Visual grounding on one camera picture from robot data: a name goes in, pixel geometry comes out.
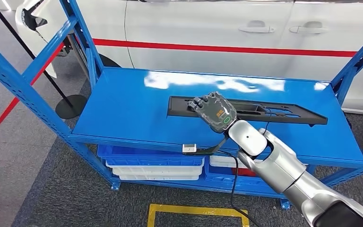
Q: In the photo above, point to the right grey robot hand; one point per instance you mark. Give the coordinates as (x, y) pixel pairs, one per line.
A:
(216, 112)

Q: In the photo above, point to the black plastic panel part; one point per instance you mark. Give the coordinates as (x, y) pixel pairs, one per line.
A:
(178, 108)

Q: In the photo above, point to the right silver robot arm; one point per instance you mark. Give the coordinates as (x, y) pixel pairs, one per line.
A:
(281, 166)

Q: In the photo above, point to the blue metal shelf rack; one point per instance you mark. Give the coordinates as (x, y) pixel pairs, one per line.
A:
(122, 109)

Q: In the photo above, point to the white plastic crate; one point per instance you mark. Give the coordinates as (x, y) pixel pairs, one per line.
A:
(156, 170)
(156, 177)
(222, 161)

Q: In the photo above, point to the blue plastic crate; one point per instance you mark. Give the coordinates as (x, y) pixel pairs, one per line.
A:
(219, 175)
(137, 153)

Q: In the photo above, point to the red item in crate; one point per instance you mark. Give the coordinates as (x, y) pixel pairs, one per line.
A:
(242, 172)

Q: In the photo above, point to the white car with red stripe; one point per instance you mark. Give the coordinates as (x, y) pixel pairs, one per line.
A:
(184, 22)

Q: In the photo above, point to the grey aluminium profile bar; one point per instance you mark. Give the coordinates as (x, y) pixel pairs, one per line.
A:
(76, 53)

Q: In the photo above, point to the red floor tape line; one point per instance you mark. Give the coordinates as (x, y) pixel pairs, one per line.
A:
(0, 122)

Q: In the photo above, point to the black camera bracket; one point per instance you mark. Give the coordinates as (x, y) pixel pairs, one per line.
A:
(206, 152)

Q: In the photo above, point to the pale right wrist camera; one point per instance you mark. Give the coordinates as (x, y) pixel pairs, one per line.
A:
(189, 148)

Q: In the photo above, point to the black stanchion post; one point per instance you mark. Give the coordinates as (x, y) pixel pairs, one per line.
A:
(70, 106)

